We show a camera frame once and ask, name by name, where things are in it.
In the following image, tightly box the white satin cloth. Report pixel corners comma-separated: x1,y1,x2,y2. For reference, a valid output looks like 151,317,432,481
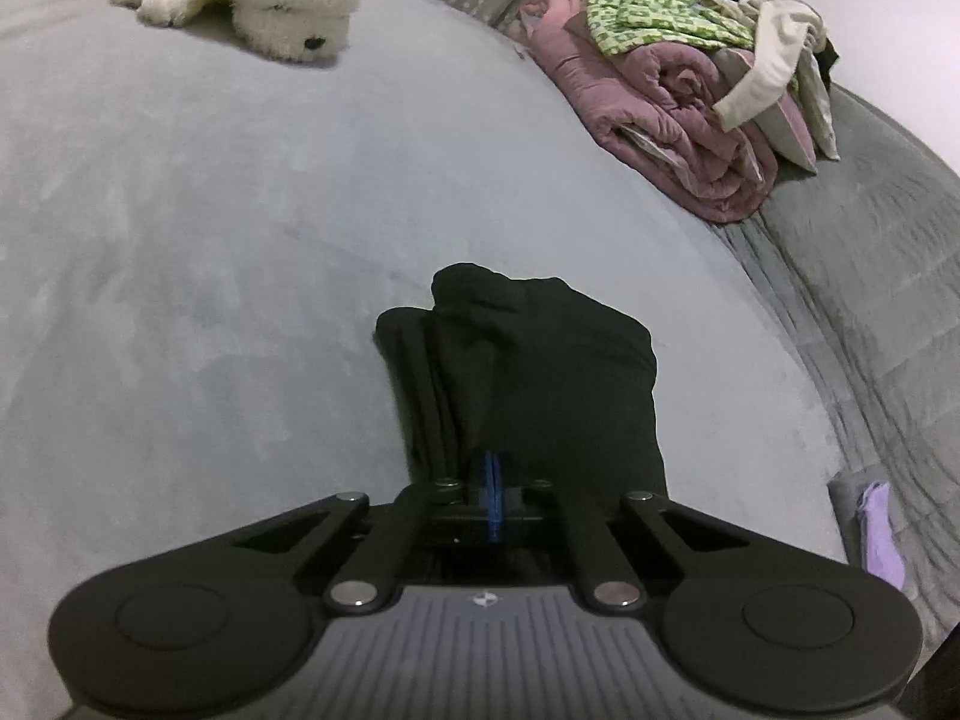
712,45,842,173

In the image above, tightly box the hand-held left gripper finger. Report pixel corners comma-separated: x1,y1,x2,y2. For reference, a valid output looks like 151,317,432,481
229,452,497,614
493,452,751,612

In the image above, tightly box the green patterned cloth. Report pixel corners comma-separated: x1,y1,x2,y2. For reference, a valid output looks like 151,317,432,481
585,0,755,57

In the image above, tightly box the grey quilted blanket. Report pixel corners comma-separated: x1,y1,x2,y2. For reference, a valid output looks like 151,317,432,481
720,82,960,646

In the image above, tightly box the cream cloth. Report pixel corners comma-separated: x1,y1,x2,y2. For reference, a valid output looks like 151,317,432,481
711,0,830,130

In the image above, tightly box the black garment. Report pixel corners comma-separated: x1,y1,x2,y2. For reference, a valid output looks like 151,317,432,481
375,262,670,533

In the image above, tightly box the purple cloth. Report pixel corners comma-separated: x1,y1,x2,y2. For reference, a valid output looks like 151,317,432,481
855,480,910,592

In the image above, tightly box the pink quilt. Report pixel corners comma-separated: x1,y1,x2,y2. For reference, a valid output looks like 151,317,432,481
510,0,818,224

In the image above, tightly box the grey velvet bed cover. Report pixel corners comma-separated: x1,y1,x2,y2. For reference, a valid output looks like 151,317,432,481
0,0,848,616

